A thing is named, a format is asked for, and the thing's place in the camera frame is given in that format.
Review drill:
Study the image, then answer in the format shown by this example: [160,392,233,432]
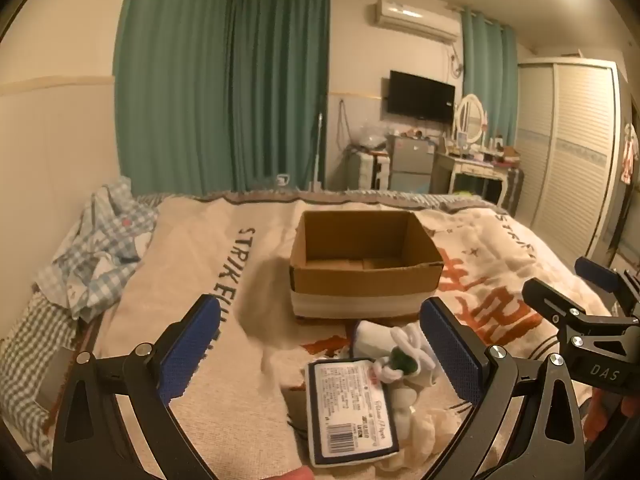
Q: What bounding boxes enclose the clear plastic bags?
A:
[351,124,389,152]

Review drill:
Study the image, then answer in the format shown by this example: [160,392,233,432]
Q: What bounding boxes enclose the green corner curtain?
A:
[227,0,331,193]

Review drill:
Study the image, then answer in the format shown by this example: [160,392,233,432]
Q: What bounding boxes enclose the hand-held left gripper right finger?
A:
[420,296,587,480]

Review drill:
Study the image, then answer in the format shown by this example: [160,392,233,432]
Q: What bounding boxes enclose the dark suitcase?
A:
[505,167,525,212]

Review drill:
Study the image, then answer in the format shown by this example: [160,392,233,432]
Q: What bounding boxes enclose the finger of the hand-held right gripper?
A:
[574,256,640,311]
[521,277,596,333]

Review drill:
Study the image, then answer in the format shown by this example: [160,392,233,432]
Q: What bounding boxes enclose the grey checked bed sheet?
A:
[0,189,507,463]

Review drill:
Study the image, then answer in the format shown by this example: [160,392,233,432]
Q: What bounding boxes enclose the white louvred wardrobe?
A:
[517,57,629,262]

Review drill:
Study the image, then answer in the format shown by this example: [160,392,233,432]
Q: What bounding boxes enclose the white air conditioner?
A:
[371,0,461,44]

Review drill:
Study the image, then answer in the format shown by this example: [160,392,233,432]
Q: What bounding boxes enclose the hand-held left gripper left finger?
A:
[52,294,223,480]

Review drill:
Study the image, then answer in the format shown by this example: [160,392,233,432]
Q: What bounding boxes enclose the red hanging garment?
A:
[620,122,640,187]

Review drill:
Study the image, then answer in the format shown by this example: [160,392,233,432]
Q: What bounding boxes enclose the white sock with green patch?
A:
[374,327,442,411]

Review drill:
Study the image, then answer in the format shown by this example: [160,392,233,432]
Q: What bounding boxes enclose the white cloth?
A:
[397,394,477,467]

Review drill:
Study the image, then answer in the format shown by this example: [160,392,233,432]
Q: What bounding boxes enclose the white blue tissue pack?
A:
[302,357,401,467]

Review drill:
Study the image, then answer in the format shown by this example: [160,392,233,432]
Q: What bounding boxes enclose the cardboard box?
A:
[289,210,445,322]

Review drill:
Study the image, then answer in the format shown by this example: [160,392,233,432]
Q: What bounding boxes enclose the person's right hand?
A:
[585,389,624,447]

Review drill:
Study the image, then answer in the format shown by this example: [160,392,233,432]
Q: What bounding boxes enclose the black wall television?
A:
[386,70,456,123]

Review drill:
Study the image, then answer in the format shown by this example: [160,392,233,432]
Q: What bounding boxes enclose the grey mini fridge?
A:
[387,135,435,192]

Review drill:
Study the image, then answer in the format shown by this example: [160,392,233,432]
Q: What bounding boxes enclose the white suitcase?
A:
[349,150,390,191]

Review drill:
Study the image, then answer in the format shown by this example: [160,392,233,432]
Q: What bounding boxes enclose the printed beige blanket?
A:
[95,195,617,480]

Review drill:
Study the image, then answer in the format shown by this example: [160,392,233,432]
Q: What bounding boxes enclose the blue checked quilt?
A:
[37,176,162,322]

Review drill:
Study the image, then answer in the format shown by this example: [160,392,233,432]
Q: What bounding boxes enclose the narrow green curtain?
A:
[460,5,519,150]

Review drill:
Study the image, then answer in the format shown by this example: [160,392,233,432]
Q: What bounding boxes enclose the white socks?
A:
[350,321,398,360]

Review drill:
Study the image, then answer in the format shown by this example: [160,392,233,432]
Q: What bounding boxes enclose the white oval mirror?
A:
[454,94,487,144]

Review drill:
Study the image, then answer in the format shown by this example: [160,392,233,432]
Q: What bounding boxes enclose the white dressing table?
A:
[433,152,512,207]

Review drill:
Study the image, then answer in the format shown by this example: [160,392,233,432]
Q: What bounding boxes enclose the wide green curtain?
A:
[114,0,237,197]

